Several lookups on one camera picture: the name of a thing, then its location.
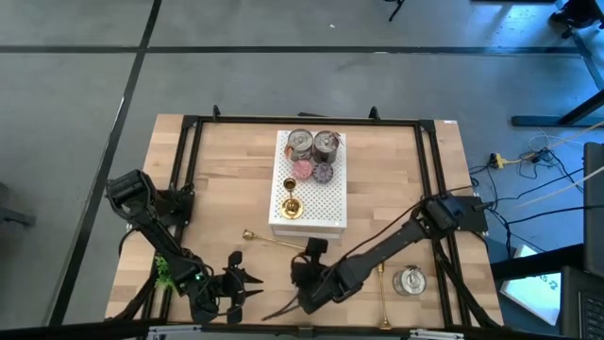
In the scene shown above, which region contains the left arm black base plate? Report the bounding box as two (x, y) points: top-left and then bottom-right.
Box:
(123, 186), (195, 227)

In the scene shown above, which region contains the small green potted plant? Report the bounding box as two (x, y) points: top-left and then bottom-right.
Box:
(154, 254), (178, 290)

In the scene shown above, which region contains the white printed box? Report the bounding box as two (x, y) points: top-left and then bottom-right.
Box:
(499, 244), (562, 327)

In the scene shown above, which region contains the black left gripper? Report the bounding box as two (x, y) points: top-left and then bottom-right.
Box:
(191, 251), (264, 325)

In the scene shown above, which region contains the dark floral round candle tin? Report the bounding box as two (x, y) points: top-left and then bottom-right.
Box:
(311, 161), (335, 184)

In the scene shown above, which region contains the long black floor cable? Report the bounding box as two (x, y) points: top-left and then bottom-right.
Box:
(469, 162), (604, 247)

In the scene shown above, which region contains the black monitor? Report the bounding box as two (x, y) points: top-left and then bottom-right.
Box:
(583, 141), (604, 280)

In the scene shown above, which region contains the white coiled cable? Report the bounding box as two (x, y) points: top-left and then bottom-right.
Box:
(527, 133), (567, 153)

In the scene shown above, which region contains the black tripod leg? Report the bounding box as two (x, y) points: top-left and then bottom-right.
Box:
(384, 0), (407, 23)

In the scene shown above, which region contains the tall gold candlestick holder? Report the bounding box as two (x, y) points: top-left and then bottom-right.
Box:
(277, 177), (306, 221)
(242, 229), (308, 250)
(375, 263), (393, 331)

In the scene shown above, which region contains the black overhead crossbar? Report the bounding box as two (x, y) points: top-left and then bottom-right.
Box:
(0, 319), (604, 340)

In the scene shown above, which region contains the white perforated shelf riser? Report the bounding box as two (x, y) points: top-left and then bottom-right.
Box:
(267, 129), (349, 240)

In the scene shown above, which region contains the black aluminium rig frame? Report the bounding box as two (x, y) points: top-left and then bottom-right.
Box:
(106, 104), (504, 332)

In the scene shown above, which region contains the beige floor cable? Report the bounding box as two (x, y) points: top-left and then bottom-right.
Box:
(513, 164), (604, 209)

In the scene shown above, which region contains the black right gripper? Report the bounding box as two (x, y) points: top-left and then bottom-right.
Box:
(291, 238), (334, 314)

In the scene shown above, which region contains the pink floral round candle tin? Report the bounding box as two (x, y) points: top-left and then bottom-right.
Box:
(291, 159), (314, 181)

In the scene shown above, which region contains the tin can with twine knob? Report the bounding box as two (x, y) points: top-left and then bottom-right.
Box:
(311, 129), (342, 165)
(391, 264), (428, 298)

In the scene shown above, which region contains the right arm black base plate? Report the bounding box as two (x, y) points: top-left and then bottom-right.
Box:
(424, 195), (490, 233)

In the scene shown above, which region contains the tin can with orange tag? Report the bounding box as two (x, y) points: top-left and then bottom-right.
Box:
(283, 127), (315, 162)

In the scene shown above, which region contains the black office chair base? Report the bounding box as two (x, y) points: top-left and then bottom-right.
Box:
(548, 0), (604, 40)

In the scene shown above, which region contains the black laptop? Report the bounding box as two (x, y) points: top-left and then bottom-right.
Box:
(560, 265), (604, 340)

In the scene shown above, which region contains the black desk leg frame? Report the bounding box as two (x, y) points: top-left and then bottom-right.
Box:
(512, 89), (604, 128)

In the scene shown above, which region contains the black frame strut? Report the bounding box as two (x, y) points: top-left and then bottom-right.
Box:
(490, 243), (586, 281)

